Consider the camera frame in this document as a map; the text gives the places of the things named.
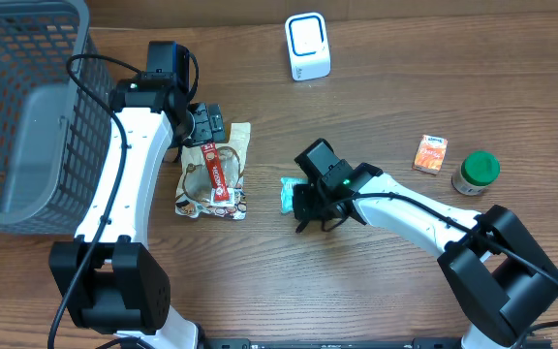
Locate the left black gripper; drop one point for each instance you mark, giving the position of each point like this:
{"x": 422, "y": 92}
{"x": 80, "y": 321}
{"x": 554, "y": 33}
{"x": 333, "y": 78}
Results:
{"x": 206, "y": 128}

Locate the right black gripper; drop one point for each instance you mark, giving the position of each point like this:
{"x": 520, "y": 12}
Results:
{"x": 298, "y": 212}

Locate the teal wet wipes pack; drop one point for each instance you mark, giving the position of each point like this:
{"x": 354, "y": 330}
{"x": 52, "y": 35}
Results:
{"x": 287, "y": 192}

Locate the red snack bar wrapper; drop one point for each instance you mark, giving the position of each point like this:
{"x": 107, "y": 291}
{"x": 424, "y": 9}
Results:
{"x": 213, "y": 164}

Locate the white brown snack bag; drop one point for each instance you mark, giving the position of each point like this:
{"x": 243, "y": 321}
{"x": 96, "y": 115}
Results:
{"x": 194, "y": 190}

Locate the green white small bottle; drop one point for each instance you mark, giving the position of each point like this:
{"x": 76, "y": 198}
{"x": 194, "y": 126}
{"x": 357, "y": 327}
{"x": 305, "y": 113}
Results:
{"x": 476, "y": 173}

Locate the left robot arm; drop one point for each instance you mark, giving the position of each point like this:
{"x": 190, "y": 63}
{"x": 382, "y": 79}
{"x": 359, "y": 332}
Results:
{"x": 108, "y": 279}

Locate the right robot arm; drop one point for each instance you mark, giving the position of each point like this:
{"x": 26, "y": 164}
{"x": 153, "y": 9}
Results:
{"x": 498, "y": 273}

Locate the white barcode scanner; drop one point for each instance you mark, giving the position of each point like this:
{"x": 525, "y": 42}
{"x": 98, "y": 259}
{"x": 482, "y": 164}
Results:
{"x": 308, "y": 46}

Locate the grey plastic mesh basket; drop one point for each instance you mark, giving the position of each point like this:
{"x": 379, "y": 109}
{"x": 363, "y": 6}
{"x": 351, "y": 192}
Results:
{"x": 54, "y": 135}

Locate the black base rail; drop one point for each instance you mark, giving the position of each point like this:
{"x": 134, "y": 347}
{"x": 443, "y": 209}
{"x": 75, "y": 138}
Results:
{"x": 416, "y": 343}

